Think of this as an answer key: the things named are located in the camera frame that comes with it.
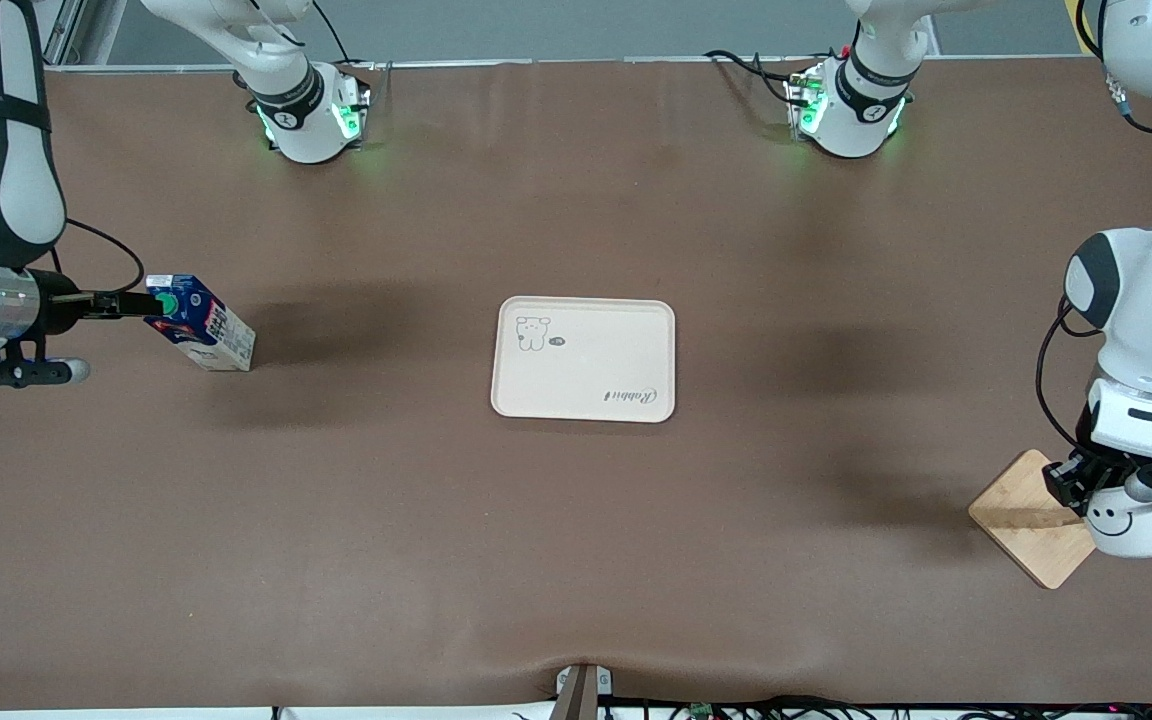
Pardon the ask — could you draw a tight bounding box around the blue white milk carton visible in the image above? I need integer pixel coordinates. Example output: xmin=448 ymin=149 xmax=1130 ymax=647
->
xmin=144 ymin=273 xmax=258 ymax=373

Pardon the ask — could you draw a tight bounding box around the white smiley mug black handle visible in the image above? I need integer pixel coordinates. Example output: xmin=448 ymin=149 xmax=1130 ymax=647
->
xmin=1083 ymin=478 xmax=1152 ymax=560

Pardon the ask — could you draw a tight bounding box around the white rabbit print tray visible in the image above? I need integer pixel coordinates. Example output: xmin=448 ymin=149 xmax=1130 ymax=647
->
xmin=491 ymin=295 xmax=677 ymax=424

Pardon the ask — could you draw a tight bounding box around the bamboo mug rack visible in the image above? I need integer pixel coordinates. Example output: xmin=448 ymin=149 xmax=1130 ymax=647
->
xmin=968 ymin=449 xmax=1152 ymax=591

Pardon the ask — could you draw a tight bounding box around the brown table mat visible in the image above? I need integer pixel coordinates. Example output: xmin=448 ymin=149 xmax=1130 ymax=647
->
xmin=0 ymin=58 xmax=1152 ymax=713

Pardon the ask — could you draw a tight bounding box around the aluminium frame profile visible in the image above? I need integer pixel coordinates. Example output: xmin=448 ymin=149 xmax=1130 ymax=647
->
xmin=41 ymin=0 xmax=132 ymax=69

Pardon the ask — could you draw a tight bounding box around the black right base cable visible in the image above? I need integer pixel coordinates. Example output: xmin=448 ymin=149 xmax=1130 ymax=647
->
xmin=308 ymin=0 xmax=382 ymax=96

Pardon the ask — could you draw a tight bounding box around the black base cable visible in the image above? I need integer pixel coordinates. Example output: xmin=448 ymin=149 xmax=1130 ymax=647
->
xmin=704 ymin=48 xmax=799 ymax=103
xmin=308 ymin=0 xmax=382 ymax=96

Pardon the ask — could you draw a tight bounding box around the silver table edge rail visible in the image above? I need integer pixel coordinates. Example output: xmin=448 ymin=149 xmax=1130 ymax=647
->
xmin=44 ymin=54 xmax=1087 ymax=73

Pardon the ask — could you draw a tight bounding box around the black left base cable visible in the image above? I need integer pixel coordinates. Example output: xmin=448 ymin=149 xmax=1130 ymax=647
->
xmin=704 ymin=48 xmax=799 ymax=103

